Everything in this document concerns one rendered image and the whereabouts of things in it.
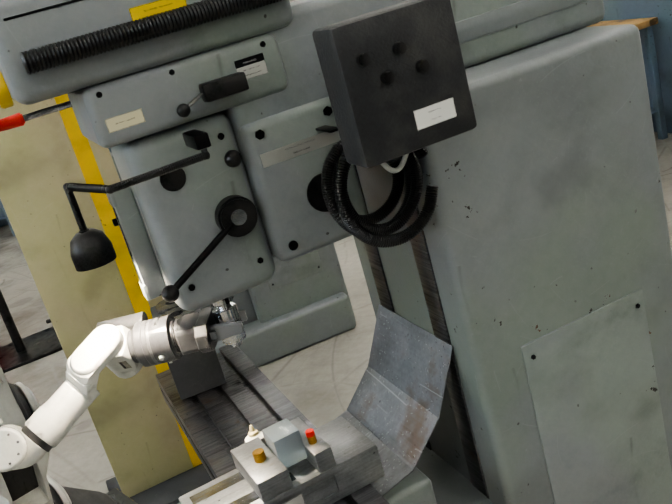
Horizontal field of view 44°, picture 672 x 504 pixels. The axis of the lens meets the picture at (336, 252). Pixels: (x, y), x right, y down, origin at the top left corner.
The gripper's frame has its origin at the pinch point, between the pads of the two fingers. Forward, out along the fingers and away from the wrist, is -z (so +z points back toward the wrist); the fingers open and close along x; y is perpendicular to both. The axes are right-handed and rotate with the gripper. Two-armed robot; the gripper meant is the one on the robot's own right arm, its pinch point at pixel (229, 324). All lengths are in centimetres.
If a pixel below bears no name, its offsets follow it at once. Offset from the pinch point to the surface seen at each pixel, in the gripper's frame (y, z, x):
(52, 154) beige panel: -20, 82, 151
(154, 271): -15.5, 8.4, -6.1
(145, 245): -20.6, 8.4, -6.1
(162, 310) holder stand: 12, 29, 51
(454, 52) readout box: -41, -50, -17
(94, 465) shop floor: 124, 128, 181
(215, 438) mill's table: 31.9, 15.2, 15.6
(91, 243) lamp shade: -24.8, 15.2, -12.2
